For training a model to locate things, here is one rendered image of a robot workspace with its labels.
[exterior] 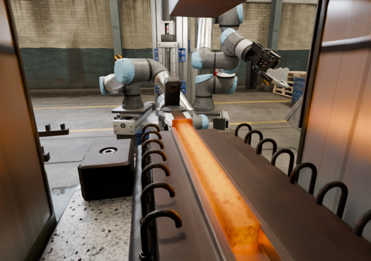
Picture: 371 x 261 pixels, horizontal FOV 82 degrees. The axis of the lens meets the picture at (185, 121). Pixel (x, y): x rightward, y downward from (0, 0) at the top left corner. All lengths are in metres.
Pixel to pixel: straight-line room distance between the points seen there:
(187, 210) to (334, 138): 0.24
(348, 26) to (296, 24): 8.78
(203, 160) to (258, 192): 0.08
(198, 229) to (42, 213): 0.23
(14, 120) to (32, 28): 8.07
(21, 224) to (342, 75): 0.44
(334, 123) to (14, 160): 0.41
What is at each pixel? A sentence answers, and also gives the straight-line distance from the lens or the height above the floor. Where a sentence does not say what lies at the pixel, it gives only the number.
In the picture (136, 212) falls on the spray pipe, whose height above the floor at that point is 0.97.
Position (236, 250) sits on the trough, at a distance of 0.22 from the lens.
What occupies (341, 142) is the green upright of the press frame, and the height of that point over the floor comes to 1.04.
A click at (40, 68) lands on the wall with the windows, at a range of 8.32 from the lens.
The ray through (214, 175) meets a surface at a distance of 0.28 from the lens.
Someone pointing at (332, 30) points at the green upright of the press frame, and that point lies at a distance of 0.39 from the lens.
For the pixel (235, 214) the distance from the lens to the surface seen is 0.22.
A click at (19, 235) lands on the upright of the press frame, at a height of 0.96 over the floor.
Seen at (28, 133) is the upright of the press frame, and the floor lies 1.06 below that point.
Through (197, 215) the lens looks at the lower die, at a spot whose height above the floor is 0.99.
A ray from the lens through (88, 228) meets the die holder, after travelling 0.37.
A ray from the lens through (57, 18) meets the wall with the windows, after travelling 8.11.
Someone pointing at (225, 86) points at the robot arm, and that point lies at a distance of 1.37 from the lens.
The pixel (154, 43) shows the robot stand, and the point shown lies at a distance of 1.60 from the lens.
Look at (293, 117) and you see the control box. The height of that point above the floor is 0.97.
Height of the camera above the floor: 1.15
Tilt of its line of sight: 17 degrees down
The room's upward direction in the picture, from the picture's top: straight up
